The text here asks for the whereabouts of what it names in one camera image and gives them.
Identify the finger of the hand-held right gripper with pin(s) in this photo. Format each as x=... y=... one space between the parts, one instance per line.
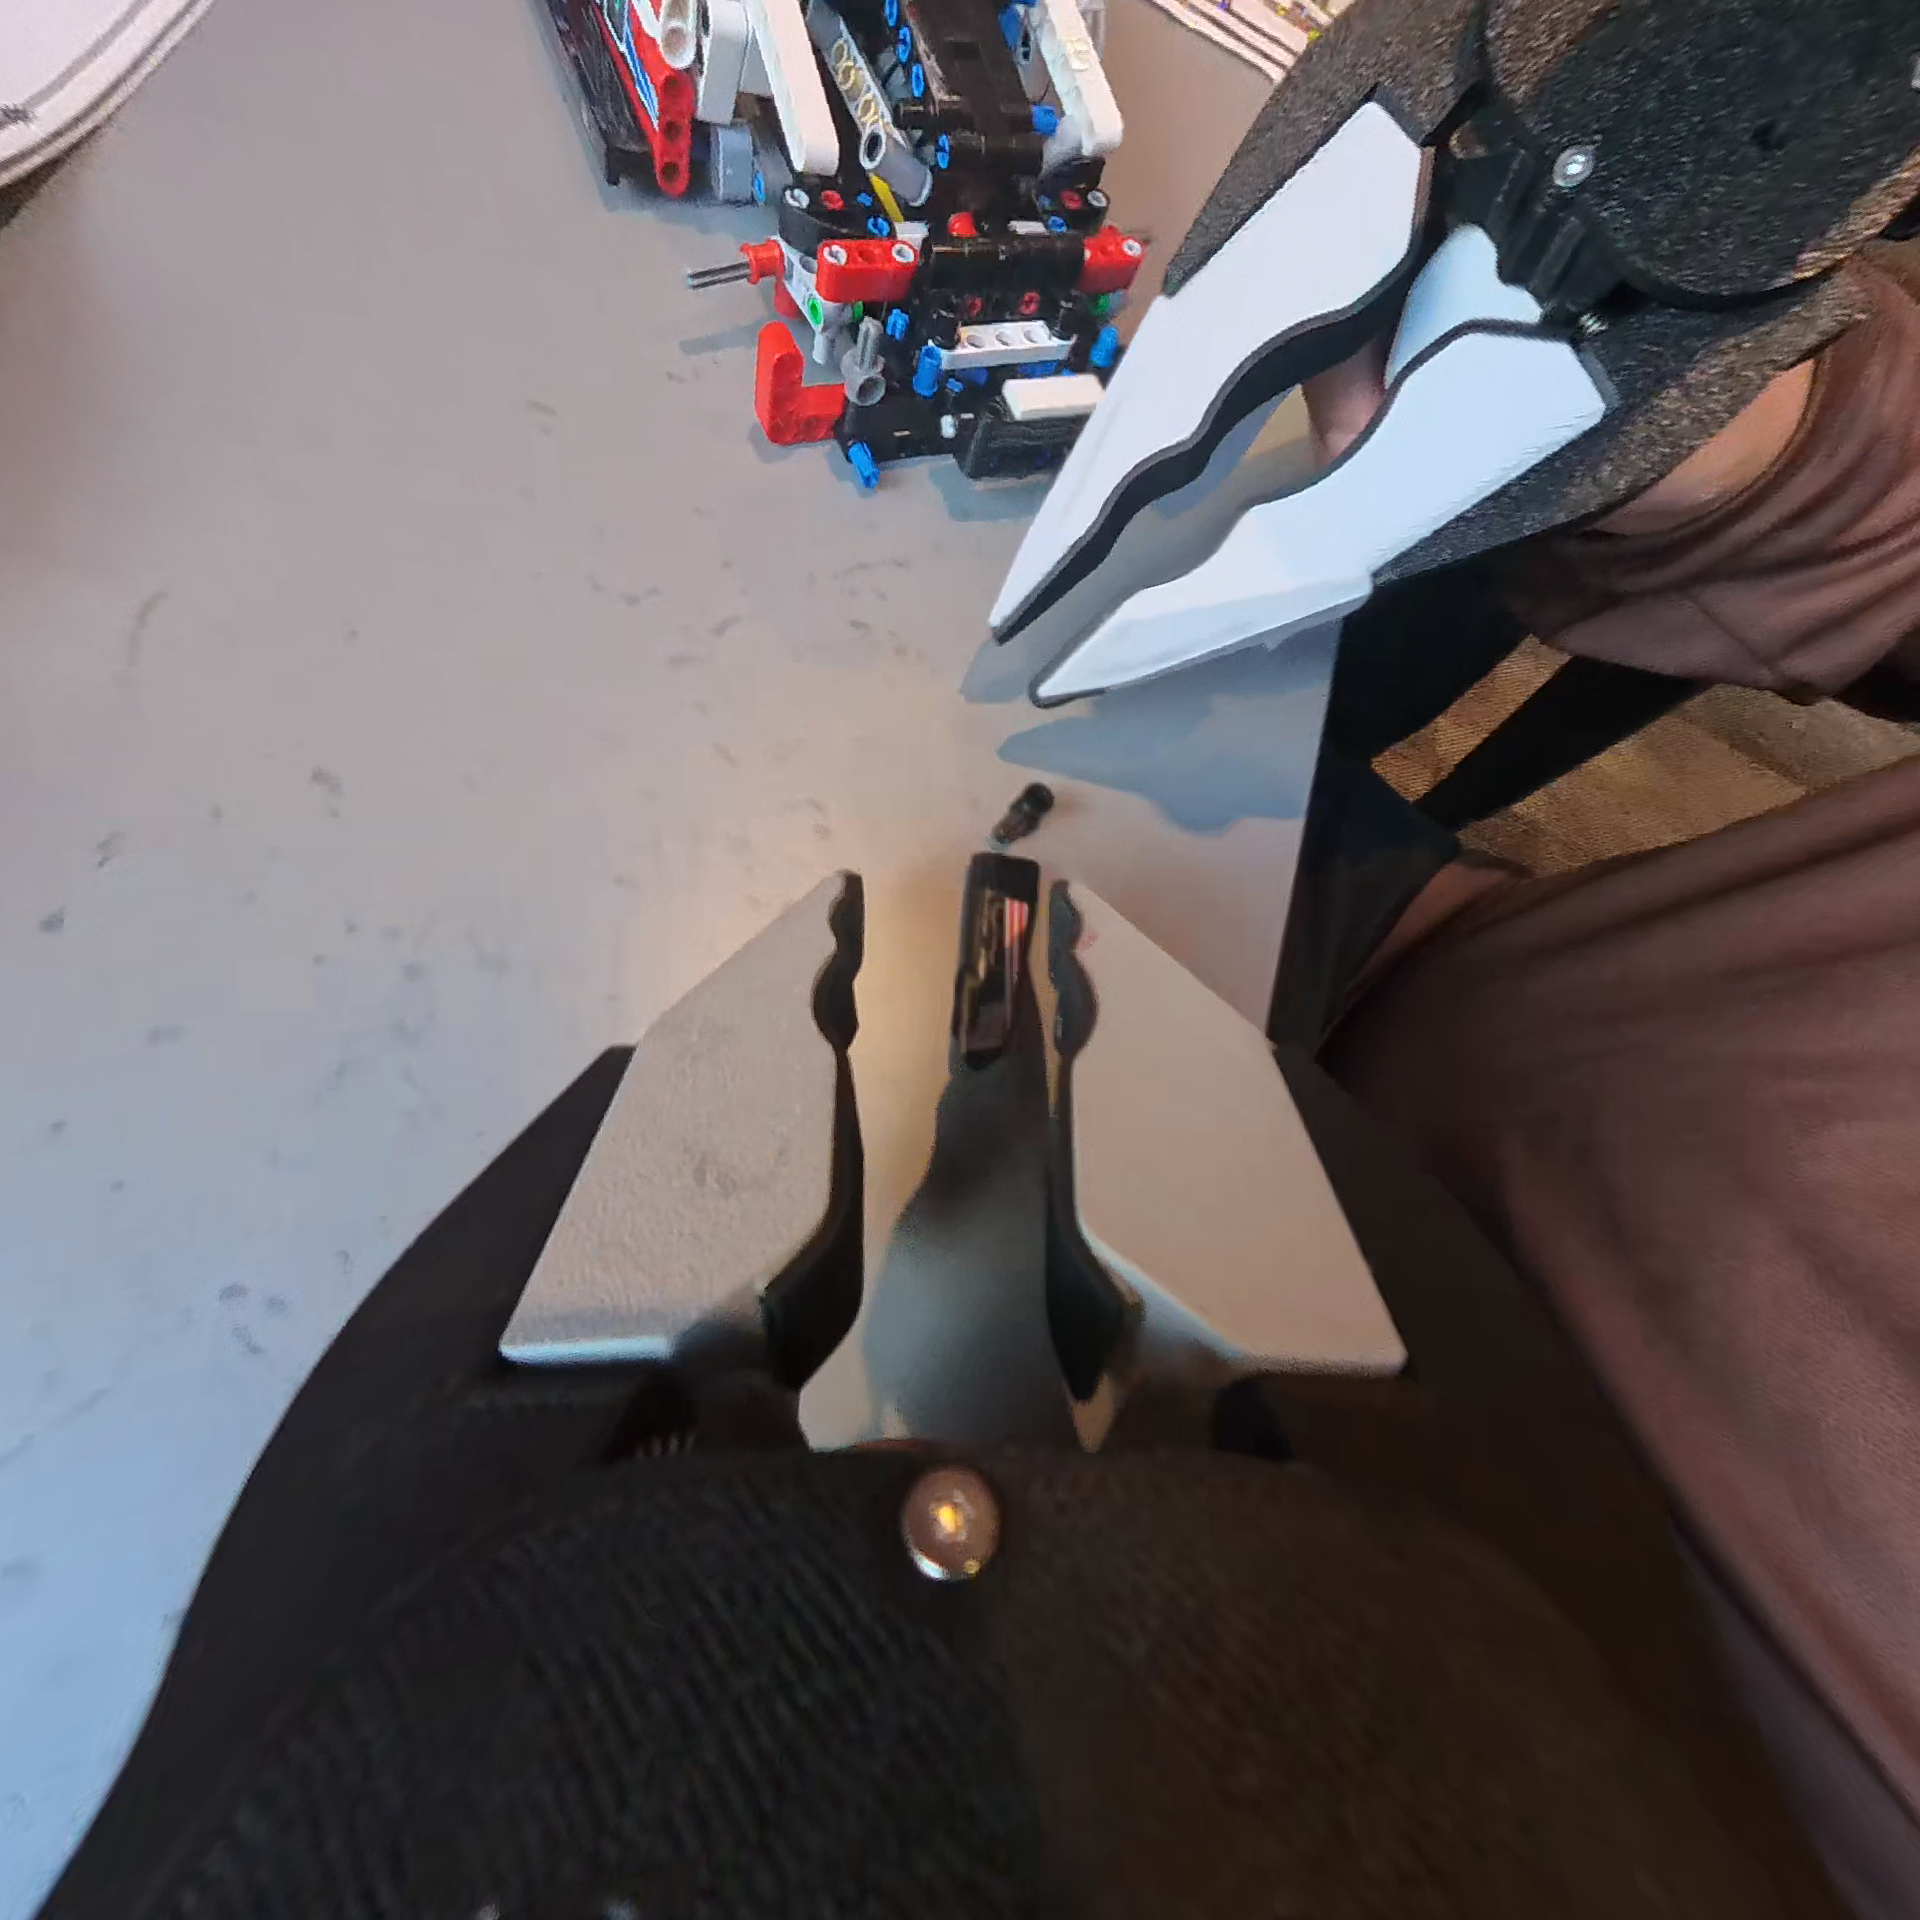
x=1470 y=435
x=1276 y=271

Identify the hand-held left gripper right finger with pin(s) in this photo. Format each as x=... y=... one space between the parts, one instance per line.
x=1214 y=1201

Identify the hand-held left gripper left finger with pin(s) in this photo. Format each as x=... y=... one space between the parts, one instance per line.
x=706 y=1186

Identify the black striped toy brick panel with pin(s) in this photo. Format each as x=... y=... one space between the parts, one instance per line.
x=993 y=961

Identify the small black toy connector pin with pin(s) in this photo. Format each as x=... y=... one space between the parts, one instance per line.
x=1026 y=814

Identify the person's right forearm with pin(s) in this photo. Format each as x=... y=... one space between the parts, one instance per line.
x=1801 y=525

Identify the grey desk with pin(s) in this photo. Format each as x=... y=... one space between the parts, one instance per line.
x=377 y=675

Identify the person's right hand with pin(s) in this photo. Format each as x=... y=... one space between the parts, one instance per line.
x=1349 y=406

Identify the partly built toy brick car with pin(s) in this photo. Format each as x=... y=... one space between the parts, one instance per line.
x=962 y=271

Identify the black garment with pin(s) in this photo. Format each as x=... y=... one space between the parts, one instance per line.
x=1349 y=901

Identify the person's brown shirt torso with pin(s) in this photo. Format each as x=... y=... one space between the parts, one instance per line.
x=1652 y=1201

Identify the open instruction booklet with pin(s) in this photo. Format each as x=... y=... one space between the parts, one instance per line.
x=76 y=76

